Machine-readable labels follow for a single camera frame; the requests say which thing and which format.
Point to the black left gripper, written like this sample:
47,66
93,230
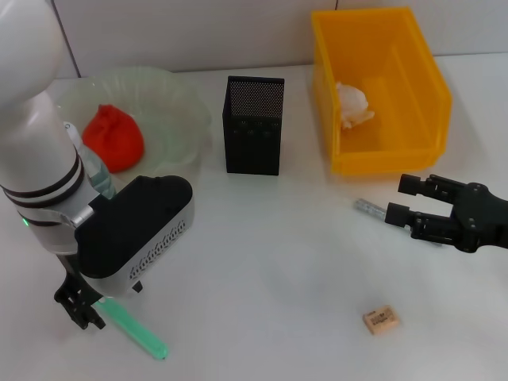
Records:
73,282

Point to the mint green pen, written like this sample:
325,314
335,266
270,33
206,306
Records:
135,327

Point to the white paper ball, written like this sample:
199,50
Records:
353,105

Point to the green glass fruit plate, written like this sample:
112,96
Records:
174,119

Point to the black mesh pen holder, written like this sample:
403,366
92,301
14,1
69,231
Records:
254,139

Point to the silver glitter pen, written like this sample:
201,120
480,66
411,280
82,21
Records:
369,207

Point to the yellow plastic bin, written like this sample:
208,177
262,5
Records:
405,119

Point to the tan eraser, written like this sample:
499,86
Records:
381,319

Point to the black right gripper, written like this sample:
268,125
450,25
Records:
480,218

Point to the clear water bottle green label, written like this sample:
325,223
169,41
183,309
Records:
97,174

